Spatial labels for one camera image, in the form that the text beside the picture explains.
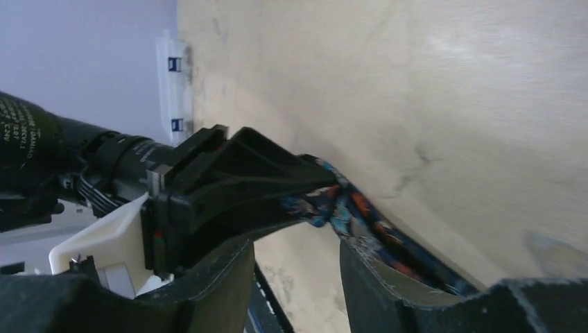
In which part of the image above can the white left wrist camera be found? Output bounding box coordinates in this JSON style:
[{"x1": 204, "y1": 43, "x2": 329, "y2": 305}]
[{"x1": 49, "y1": 193, "x2": 175, "y2": 299}]

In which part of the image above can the clear plastic storage box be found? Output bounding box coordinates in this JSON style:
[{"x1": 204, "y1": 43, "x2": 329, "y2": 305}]
[{"x1": 156, "y1": 30, "x2": 194, "y2": 146}]

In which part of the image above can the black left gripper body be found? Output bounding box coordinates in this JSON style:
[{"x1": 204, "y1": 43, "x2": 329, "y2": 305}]
[{"x1": 141, "y1": 125, "x2": 228, "y2": 276}]

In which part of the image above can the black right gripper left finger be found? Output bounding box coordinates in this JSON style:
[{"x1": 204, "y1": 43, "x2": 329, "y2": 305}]
[{"x1": 1, "y1": 241, "x2": 254, "y2": 332}]

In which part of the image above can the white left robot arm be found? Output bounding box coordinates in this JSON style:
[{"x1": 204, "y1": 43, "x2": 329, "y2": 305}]
[{"x1": 1, "y1": 93, "x2": 336, "y2": 276}]

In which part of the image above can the navy floral tie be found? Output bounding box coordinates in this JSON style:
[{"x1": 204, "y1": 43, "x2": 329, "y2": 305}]
[{"x1": 281, "y1": 154, "x2": 478, "y2": 296}]

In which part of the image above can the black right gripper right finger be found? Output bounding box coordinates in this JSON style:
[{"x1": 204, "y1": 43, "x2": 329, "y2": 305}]
[{"x1": 340, "y1": 241, "x2": 587, "y2": 332}]

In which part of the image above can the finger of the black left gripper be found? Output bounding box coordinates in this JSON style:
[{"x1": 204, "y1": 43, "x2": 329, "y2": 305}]
[{"x1": 193, "y1": 127, "x2": 336, "y2": 237}]

